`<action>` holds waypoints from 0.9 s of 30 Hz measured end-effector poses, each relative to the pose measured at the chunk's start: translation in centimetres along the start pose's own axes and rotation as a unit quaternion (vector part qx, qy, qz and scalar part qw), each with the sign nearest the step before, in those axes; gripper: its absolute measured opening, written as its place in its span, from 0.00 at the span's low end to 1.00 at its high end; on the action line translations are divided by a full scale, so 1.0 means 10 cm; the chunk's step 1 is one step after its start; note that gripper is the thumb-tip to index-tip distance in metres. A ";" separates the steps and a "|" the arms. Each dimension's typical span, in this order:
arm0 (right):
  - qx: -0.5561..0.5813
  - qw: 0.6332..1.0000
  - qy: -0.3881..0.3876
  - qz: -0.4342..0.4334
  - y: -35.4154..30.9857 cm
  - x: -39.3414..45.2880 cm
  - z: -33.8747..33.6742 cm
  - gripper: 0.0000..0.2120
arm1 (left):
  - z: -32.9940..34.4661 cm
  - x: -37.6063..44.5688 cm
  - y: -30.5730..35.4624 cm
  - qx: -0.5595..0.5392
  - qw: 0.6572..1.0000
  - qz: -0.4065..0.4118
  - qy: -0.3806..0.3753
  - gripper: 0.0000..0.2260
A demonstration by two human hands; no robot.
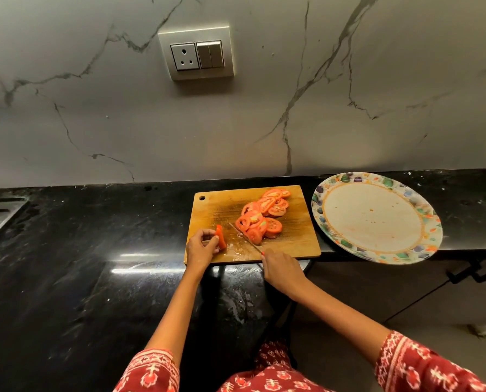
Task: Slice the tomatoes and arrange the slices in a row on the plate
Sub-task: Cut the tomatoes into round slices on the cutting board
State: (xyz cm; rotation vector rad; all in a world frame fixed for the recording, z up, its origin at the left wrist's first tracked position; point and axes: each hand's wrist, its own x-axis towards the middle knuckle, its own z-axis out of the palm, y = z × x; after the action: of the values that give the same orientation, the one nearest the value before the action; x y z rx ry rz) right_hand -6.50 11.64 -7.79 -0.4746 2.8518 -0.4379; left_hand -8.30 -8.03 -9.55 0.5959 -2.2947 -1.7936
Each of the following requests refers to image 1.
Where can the person's left hand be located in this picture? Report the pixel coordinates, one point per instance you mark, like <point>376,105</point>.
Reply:
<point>200,251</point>

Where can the red tomato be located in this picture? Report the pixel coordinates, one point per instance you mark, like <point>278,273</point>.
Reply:
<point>221,238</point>

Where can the person's right forearm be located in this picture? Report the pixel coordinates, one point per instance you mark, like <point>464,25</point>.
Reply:
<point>343,320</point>

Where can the floral rimmed plate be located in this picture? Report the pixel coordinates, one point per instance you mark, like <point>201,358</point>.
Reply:
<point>373,218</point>

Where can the red patterned left sleeve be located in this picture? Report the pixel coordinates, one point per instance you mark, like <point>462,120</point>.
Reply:
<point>149,373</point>

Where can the red patterned right sleeve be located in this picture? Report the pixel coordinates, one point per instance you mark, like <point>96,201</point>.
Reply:
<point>427,367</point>

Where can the wall socket and switch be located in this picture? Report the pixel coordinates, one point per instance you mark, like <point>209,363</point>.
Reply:
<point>196,53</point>

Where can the pile of tomato slices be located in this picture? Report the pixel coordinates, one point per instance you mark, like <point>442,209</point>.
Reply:
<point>273,226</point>

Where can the red patterned tunic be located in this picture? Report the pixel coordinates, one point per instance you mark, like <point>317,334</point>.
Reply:
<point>273,375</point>

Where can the person's left forearm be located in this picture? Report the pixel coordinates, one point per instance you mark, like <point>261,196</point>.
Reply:
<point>173,318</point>

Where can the red patterned sleeve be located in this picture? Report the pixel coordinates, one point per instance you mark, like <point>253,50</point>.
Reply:
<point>149,373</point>
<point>427,367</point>

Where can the wooden cutting board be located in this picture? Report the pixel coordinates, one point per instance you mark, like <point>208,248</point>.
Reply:
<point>210,208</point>

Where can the brown lower cabinet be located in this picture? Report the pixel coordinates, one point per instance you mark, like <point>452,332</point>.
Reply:
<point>382,293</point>

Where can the person's right hand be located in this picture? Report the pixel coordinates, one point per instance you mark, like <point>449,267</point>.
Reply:
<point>284,275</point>

